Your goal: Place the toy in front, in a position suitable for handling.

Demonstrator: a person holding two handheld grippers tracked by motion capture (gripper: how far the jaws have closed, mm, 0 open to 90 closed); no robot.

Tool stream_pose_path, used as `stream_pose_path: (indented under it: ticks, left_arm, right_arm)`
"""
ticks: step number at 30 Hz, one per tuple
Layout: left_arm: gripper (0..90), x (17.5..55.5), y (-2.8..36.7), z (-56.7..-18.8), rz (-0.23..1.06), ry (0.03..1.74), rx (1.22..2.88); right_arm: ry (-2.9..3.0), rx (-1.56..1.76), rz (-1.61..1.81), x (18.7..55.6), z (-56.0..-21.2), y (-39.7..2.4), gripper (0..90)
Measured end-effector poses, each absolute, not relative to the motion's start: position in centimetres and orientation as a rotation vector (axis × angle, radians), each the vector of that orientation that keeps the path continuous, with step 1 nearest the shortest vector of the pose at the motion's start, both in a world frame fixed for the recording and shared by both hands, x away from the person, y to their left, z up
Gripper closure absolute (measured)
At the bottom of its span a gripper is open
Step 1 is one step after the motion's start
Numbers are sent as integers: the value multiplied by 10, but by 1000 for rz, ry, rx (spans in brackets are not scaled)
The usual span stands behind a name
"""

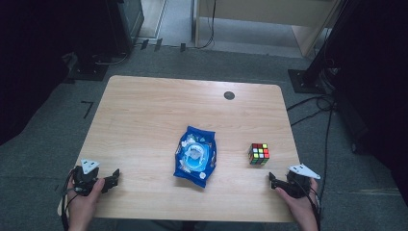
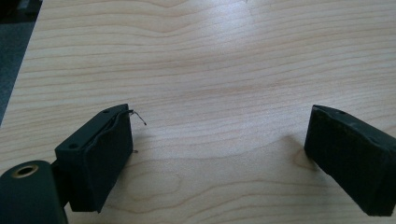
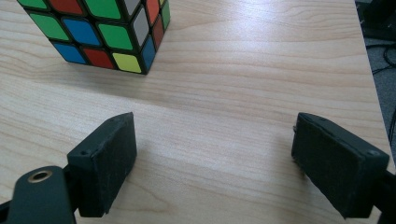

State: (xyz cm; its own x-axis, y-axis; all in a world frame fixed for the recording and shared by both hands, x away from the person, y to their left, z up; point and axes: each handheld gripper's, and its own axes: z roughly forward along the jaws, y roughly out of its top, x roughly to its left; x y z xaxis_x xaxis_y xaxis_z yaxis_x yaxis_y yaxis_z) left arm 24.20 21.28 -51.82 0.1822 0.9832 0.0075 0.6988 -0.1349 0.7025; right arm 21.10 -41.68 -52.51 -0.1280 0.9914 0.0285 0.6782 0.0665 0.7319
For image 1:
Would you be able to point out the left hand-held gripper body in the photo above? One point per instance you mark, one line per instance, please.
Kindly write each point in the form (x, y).
(84, 183)

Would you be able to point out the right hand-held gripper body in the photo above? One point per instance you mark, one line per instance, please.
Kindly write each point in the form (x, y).
(298, 184)

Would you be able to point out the multicoloured puzzle cube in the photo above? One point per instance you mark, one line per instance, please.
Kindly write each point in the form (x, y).
(259, 154)

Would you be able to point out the blue wet wipes pack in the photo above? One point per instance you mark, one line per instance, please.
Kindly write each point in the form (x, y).
(195, 157)

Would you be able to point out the person's left hand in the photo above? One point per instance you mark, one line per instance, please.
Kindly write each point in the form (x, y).
(81, 208)

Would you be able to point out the person's right hand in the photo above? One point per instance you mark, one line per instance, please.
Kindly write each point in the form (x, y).
(303, 210)

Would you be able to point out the round dark table grommet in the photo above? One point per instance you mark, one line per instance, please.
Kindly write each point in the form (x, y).
(229, 95)

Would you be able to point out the black metal stand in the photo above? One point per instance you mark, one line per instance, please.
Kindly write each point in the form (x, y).
(304, 82)

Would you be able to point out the dark curtain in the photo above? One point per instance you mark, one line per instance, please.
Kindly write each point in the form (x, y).
(378, 80)
(32, 64)

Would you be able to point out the black floor tape strip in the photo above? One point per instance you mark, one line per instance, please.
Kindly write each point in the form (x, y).
(183, 47)
(158, 45)

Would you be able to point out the dark cabinet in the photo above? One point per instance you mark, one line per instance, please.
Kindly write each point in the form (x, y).
(128, 22)

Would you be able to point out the light wooden cabinet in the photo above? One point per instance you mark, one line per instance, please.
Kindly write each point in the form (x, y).
(266, 11)

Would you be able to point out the black floor base plate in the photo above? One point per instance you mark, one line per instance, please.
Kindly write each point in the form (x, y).
(91, 69)

